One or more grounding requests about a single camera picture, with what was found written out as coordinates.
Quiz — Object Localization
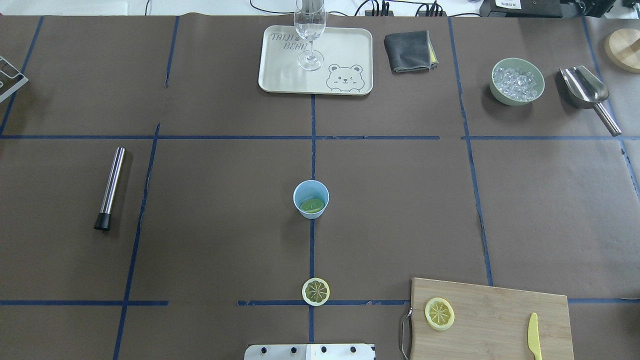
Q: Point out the light blue plastic cup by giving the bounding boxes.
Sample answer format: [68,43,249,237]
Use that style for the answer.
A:
[292,180,330,220]

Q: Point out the lime slice in cup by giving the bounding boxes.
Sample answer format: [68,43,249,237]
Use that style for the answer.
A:
[298,197,326,214]

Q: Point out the yellow lemon slice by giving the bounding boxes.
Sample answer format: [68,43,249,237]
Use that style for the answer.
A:
[424,297,455,331]

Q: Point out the white cup drying rack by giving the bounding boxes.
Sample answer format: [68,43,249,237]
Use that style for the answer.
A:
[0,56,29,103]

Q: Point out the lime slice on table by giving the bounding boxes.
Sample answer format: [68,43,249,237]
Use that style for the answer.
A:
[301,277,331,306]

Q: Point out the cream bear serving tray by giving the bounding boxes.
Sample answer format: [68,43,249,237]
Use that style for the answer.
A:
[257,25,374,96]

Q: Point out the folded grey cloth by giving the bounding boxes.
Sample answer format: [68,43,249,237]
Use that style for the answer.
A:
[383,30,439,73]

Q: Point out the clear wine glass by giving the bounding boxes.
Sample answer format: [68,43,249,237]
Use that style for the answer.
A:
[294,0,327,72]

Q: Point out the black power strip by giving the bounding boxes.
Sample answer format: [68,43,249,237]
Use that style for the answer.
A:
[347,0,457,18]

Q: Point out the green bowl of ice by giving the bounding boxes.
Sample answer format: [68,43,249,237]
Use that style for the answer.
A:
[489,57,546,107]

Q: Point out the steel muddler black tip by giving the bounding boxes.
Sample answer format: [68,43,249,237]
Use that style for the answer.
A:
[93,146,126,231]

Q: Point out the bamboo cutting board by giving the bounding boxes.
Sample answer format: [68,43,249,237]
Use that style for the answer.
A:
[402,277,574,360]

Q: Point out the yellow plastic knife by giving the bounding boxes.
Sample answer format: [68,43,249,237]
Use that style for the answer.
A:
[526,312,543,360]

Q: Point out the steel ice scoop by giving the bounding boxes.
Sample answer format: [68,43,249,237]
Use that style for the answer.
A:
[558,65,622,137]

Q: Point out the wooden mug tree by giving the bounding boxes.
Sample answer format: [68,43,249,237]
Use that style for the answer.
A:
[605,28,640,74]

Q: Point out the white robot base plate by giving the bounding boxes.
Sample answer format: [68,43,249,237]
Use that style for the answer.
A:
[243,342,377,360]

